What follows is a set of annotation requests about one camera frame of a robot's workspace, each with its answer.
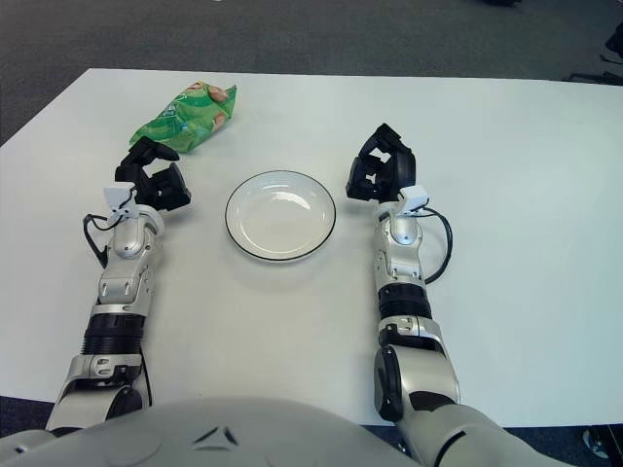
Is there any white plate with black rim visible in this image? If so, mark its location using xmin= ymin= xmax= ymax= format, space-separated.
xmin=224 ymin=169 xmax=338 ymax=265

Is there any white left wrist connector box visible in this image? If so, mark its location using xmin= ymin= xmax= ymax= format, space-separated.
xmin=104 ymin=183 xmax=137 ymax=228

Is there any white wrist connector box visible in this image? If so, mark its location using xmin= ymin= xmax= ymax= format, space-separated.
xmin=396 ymin=184 xmax=432 ymax=215
xmin=104 ymin=183 xmax=137 ymax=228

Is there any chair caster wheel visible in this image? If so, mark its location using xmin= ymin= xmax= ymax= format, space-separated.
xmin=581 ymin=422 xmax=623 ymax=461

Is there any grey robot torso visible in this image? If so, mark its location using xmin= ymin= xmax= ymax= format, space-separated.
xmin=0 ymin=396 xmax=415 ymax=467

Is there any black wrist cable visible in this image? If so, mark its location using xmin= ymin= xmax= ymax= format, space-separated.
xmin=82 ymin=192 xmax=153 ymax=408
xmin=418 ymin=206 xmax=454 ymax=284

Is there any black office chair base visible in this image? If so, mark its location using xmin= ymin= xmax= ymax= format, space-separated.
xmin=564 ymin=18 xmax=623 ymax=87

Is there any white right wrist connector box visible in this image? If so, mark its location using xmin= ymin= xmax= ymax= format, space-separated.
xmin=396 ymin=184 xmax=432 ymax=215

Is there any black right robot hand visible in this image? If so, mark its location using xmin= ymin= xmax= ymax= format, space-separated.
xmin=344 ymin=124 xmax=420 ymax=205

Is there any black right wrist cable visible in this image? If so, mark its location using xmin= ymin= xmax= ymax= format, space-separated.
xmin=418 ymin=206 xmax=454 ymax=284

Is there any green potato chip bag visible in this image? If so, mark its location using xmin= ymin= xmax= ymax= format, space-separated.
xmin=128 ymin=83 xmax=238 ymax=155

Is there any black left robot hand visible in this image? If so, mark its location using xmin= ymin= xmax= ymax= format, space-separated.
xmin=115 ymin=136 xmax=193 ymax=214

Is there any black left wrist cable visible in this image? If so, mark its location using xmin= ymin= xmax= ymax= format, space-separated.
xmin=82 ymin=192 xmax=153 ymax=408

